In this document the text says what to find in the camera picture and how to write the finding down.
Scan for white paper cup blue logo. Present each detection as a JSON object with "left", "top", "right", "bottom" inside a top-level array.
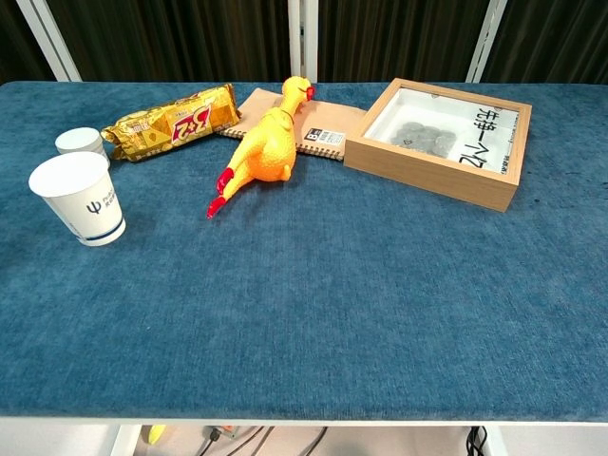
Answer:
[{"left": 28, "top": 151, "right": 127, "bottom": 248}]

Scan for plain white paper cup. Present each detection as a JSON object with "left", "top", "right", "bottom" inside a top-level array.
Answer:
[{"left": 54, "top": 126, "right": 111, "bottom": 168}]

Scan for blue velvet table cloth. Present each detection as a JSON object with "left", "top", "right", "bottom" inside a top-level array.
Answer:
[{"left": 0, "top": 80, "right": 608, "bottom": 422}]

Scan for yellow rubber chicken toy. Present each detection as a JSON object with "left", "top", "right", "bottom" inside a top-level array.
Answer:
[{"left": 205, "top": 75, "right": 316, "bottom": 220}]

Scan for kraft spiral notebook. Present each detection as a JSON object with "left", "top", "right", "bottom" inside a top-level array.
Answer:
[{"left": 218, "top": 86, "right": 370, "bottom": 163}]

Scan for pile of grey coins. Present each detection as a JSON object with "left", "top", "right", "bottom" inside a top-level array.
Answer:
[{"left": 391, "top": 120, "right": 458, "bottom": 156}]

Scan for gold biscuit packet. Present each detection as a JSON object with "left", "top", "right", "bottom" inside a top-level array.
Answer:
[{"left": 100, "top": 83, "right": 241, "bottom": 163}]

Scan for white card black characters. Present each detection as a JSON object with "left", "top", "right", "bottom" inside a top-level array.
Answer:
[{"left": 458, "top": 102, "right": 518, "bottom": 176}]

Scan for dark pleated curtain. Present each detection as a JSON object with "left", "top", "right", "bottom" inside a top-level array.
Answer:
[{"left": 0, "top": 0, "right": 608, "bottom": 85}]

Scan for white table leg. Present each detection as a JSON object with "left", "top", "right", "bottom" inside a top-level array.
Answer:
[
  {"left": 109, "top": 424, "right": 143, "bottom": 456},
  {"left": 484, "top": 425, "right": 510, "bottom": 456}
]

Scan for wooden shadow box frame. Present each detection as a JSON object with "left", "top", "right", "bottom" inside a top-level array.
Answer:
[{"left": 343, "top": 77, "right": 533, "bottom": 213}]

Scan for white upright frame post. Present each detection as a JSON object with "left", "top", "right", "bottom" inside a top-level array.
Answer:
[{"left": 288, "top": 0, "right": 318, "bottom": 83}]

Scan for black cable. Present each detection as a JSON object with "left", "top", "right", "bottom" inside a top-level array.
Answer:
[
  {"left": 197, "top": 426, "right": 276, "bottom": 456},
  {"left": 301, "top": 426, "right": 329, "bottom": 456},
  {"left": 465, "top": 426, "right": 490, "bottom": 456}
]

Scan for white slanted frame post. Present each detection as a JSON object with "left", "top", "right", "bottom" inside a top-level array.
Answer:
[
  {"left": 465, "top": 0, "right": 508, "bottom": 85},
  {"left": 16, "top": 0, "right": 83, "bottom": 83}
]

